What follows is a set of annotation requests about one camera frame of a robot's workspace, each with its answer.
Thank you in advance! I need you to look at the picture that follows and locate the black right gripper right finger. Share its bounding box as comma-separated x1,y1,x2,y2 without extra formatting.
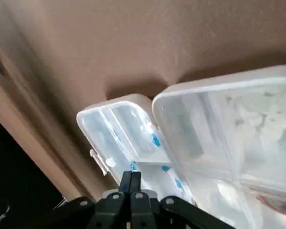
131,171,236,229

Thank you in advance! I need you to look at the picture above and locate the small white medicine box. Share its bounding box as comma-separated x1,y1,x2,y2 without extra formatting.
76,64,286,229

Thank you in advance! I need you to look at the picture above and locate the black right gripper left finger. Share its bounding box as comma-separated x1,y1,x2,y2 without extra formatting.
53,171,132,229

